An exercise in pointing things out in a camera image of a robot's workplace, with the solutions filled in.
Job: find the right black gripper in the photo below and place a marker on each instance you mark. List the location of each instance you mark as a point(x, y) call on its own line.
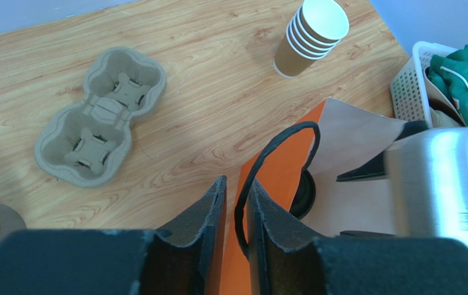
point(375, 168)

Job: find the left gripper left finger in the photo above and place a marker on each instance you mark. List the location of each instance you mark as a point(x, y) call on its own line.
point(183, 256)

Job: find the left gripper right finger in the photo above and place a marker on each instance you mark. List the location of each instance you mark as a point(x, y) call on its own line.
point(288, 257)

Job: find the orange paper bag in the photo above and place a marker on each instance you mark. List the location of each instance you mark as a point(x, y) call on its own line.
point(350, 137)

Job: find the single black cup lid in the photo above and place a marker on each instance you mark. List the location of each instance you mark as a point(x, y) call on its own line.
point(304, 196)

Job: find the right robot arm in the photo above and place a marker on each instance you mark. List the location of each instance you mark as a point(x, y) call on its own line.
point(428, 171)

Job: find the white laundry basket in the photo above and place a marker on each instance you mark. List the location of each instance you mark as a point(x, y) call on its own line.
point(408, 88)

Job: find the beige cloth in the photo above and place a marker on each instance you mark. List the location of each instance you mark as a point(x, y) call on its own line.
point(443, 112)

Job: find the stack of paper cups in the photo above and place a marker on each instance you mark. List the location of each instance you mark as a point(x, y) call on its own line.
point(315, 29)

